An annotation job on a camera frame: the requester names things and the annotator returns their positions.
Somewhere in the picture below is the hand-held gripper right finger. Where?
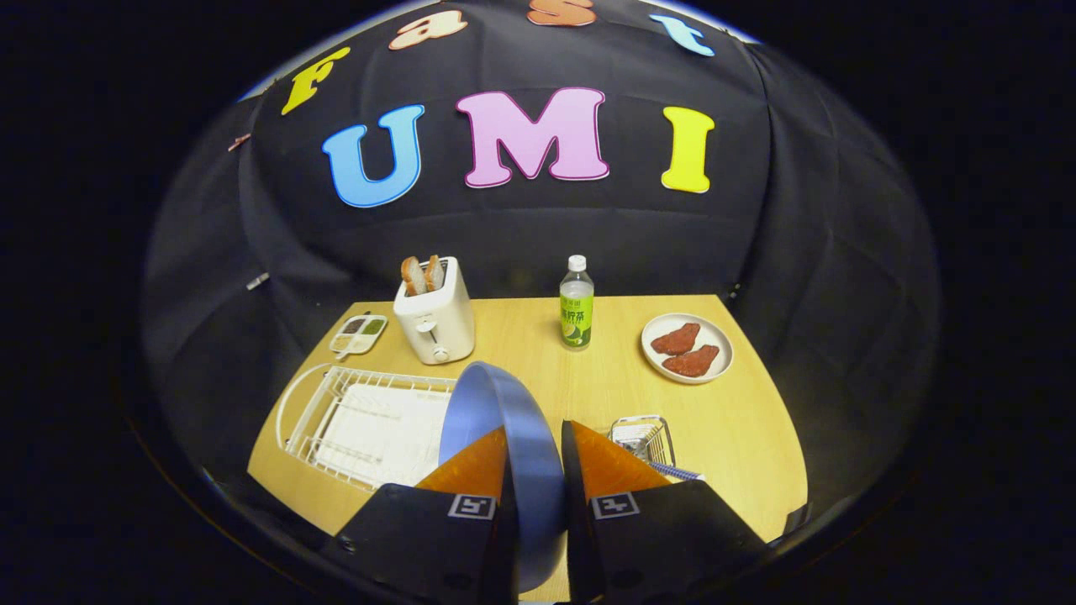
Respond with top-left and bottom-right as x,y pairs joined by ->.
561,420 -> 770,605

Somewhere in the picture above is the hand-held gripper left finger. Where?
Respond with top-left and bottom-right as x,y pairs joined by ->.
324,424 -> 522,605

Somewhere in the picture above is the blue plate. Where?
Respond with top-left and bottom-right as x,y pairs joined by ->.
438,361 -> 566,594

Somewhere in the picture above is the metal wire basket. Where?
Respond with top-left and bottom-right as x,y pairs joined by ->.
609,415 -> 678,468

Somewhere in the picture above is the blue handled spoon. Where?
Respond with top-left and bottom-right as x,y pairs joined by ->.
647,460 -> 705,483

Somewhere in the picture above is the white wire dish rack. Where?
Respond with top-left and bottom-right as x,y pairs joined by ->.
276,363 -> 459,492

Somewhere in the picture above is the white round plate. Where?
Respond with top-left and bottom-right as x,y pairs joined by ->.
641,313 -> 735,385

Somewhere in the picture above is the red meat slice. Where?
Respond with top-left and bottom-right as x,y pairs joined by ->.
662,345 -> 721,377
650,323 -> 702,356

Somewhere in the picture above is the green label drink bottle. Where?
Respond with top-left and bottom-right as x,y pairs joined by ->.
559,255 -> 595,351

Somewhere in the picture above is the white toaster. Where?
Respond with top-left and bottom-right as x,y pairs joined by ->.
393,256 -> 477,366

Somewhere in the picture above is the white divided seasoning tray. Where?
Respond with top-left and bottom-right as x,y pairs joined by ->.
329,313 -> 388,357

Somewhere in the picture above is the black backdrop cloth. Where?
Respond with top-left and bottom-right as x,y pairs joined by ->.
139,0 -> 942,539

